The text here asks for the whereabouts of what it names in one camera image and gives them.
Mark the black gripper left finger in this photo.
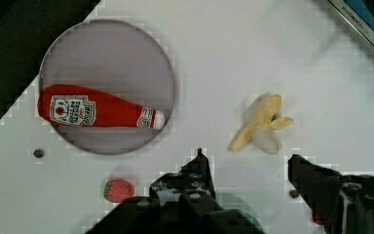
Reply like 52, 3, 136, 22
87, 152, 263, 234

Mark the red plush ketchup bottle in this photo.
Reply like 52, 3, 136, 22
37, 84, 166, 130

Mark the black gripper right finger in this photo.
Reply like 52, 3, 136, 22
287, 154, 374, 234

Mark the red plush strawberry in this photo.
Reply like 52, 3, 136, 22
103, 179, 134, 203

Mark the yellow plush peeled banana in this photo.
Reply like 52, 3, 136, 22
229, 95, 293, 155

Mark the green cup with handle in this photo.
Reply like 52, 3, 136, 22
216, 194, 262, 231

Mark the grey round plate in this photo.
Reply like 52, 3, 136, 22
39, 19, 176, 155

